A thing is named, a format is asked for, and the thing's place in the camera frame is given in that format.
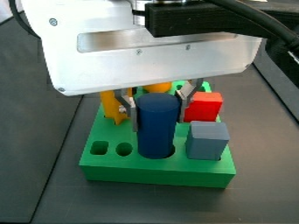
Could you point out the yellow pentagon block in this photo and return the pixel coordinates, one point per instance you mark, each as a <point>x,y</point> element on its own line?
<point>157,88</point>

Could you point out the red rectangular block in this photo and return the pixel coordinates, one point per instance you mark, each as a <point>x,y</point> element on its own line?
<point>204,107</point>

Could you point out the yellow star block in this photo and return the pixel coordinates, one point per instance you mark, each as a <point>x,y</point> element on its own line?
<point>111,104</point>

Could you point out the light blue square block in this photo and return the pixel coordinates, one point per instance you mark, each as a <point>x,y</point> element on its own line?
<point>207,140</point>

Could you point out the blue oval cylinder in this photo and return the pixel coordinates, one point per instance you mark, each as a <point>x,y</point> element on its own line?
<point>157,112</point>

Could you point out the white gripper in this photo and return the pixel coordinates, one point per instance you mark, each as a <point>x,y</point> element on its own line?
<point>96,51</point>

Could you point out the green shape sorter base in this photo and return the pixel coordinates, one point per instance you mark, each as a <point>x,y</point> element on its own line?
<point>111,159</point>

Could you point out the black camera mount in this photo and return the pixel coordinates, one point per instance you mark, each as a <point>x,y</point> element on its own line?
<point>177,19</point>

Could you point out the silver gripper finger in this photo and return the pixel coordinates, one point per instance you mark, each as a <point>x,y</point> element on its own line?
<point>184,95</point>

